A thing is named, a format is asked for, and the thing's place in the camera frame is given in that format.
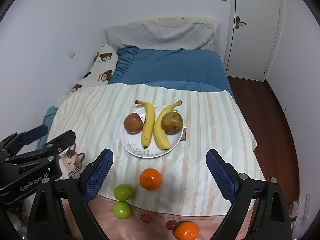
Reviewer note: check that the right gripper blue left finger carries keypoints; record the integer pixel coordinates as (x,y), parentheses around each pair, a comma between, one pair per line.
(84,187)

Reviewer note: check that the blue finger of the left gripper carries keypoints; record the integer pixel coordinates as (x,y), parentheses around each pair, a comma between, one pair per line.
(60,143)
(11,145)

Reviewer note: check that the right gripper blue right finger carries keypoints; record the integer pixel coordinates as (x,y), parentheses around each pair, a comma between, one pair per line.
(235,187)

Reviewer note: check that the green apple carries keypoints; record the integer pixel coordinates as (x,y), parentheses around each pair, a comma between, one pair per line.
(122,210)
(124,192)

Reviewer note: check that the orange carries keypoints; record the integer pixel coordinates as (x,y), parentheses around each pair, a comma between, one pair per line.
(150,179)
(186,231)

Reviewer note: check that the cherry tomato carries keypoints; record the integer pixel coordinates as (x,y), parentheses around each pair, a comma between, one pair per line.
(145,218)
(171,224)

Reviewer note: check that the red apple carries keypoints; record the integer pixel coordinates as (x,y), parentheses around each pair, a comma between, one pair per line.
(133,123)

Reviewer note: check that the yellow banana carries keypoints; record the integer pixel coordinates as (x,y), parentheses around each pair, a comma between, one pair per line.
(149,123)
(159,134)

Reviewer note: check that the brown pear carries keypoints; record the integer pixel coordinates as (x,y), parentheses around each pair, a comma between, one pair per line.
(172,123)

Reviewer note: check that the teal bed sheet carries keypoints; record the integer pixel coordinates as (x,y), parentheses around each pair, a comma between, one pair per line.
(47,120)

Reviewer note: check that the white ceramic plate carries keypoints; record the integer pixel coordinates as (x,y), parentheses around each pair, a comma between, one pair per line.
(132,142)

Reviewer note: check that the white power strip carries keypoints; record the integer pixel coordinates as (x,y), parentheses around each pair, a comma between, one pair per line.
(306,210)

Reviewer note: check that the striped cat print cloth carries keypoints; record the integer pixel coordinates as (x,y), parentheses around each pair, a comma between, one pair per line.
(157,193)

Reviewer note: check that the bear print pillow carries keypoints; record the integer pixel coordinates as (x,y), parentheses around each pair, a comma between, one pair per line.
(101,72)

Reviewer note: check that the blue quilt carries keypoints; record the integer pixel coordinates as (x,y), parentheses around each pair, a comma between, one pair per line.
(197,70)

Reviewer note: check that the grey white pillow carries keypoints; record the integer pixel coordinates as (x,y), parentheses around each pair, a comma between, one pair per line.
(189,37)

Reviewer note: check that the white door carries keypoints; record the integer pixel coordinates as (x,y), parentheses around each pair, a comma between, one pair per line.
(250,49)

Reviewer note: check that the wall socket left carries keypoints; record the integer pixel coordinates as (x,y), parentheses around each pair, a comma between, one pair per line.
(71,54)

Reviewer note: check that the door handle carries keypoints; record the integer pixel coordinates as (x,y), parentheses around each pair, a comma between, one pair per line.
(238,23)

